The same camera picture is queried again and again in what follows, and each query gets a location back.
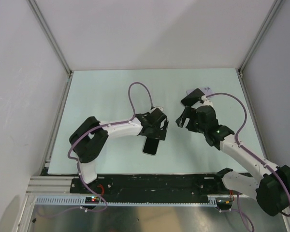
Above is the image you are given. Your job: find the black screen phone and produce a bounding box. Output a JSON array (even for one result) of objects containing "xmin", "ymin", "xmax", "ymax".
[
  {"xmin": 180, "ymin": 88, "xmax": 205, "ymax": 107},
  {"xmin": 142, "ymin": 137, "xmax": 160, "ymax": 155}
]

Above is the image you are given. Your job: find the clear phone case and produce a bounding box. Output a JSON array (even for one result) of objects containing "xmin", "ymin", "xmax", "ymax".
[{"xmin": 142, "ymin": 137, "xmax": 160, "ymax": 156}]

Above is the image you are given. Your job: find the purple phone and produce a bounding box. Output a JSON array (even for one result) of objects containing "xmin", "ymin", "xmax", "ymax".
[{"xmin": 186, "ymin": 87, "xmax": 213, "ymax": 96}]

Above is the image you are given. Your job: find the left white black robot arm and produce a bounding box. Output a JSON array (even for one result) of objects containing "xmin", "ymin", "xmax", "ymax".
[{"xmin": 68, "ymin": 107, "xmax": 169, "ymax": 193}]

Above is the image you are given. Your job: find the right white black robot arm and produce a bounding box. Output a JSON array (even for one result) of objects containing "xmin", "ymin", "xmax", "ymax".
[{"xmin": 176, "ymin": 105, "xmax": 290, "ymax": 216}]

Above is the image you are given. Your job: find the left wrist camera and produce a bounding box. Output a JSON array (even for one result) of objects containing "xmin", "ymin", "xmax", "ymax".
[{"xmin": 151, "ymin": 106, "xmax": 164, "ymax": 112}]

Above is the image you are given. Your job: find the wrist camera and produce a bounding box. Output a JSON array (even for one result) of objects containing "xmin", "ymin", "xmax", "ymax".
[
  {"xmin": 151, "ymin": 106, "xmax": 164, "ymax": 112},
  {"xmin": 200, "ymin": 95, "xmax": 213, "ymax": 107}
]

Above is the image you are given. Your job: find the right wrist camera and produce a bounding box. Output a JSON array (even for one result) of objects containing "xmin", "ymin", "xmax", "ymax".
[{"xmin": 200, "ymin": 95, "xmax": 213, "ymax": 107}]

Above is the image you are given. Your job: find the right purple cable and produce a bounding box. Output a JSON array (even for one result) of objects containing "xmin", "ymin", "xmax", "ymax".
[{"xmin": 205, "ymin": 92, "xmax": 290, "ymax": 217}]

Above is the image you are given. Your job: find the purple cable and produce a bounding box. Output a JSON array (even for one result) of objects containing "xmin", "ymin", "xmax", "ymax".
[
  {"xmin": 67, "ymin": 82, "xmax": 158, "ymax": 184},
  {"xmin": 205, "ymin": 92, "xmax": 290, "ymax": 217}
]

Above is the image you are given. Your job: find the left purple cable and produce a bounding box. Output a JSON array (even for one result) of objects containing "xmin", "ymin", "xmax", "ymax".
[{"xmin": 67, "ymin": 82, "xmax": 158, "ymax": 184}]

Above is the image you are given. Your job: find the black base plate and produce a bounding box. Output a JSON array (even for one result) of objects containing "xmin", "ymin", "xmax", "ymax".
[{"xmin": 70, "ymin": 174, "xmax": 230, "ymax": 203}]

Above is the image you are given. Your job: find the white slotted cable duct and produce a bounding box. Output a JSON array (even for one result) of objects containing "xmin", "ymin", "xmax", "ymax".
[{"xmin": 35, "ymin": 195, "xmax": 217, "ymax": 207}]

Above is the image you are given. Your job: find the aluminium front rail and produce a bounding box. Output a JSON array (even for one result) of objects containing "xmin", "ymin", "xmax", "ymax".
[{"xmin": 26, "ymin": 176, "xmax": 74, "ymax": 195}]

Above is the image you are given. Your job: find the right aluminium frame post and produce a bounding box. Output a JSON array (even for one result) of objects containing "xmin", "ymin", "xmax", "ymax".
[{"xmin": 238, "ymin": 0, "xmax": 285, "ymax": 75}]

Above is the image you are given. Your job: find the aluminium frame post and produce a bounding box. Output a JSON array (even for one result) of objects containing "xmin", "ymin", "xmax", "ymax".
[
  {"xmin": 238, "ymin": 0, "xmax": 285, "ymax": 75},
  {"xmin": 26, "ymin": 0, "xmax": 73, "ymax": 77}
]

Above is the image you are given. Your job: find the left aluminium frame post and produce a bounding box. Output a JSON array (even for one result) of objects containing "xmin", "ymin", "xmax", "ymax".
[{"xmin": 26, "ymin": 0, "xmax": 73, "ymax": 77}]

